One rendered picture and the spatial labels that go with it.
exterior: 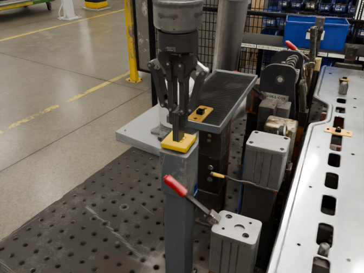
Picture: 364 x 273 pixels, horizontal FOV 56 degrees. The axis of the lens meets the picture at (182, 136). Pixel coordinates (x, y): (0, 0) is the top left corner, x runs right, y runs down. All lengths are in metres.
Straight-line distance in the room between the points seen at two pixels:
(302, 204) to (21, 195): 2.09
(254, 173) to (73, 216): 0.68
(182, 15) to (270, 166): 0.43
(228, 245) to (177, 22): 0.42
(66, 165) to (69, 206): 1.50
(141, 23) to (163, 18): 3.35
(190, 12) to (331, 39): 1.41
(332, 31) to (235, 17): 0.81
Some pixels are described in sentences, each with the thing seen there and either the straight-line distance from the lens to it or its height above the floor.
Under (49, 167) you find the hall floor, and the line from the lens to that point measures 2.84.
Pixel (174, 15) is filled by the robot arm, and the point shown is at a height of 1.43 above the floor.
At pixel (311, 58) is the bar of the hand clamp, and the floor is 1.09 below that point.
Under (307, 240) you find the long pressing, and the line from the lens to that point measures 0.79.
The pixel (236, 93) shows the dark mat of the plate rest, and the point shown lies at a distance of 0.99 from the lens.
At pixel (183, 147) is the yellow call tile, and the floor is 1.16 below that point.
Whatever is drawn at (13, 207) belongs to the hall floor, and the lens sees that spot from 2.55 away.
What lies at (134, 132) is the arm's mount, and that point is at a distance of 1.62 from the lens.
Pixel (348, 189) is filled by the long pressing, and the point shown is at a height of 1.00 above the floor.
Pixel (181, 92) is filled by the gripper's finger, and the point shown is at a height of 1.28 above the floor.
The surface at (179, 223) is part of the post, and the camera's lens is 0.87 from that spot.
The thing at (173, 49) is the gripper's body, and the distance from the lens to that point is 0.64.
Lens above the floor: 1.55
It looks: 31 degrees down
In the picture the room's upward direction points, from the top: straight up
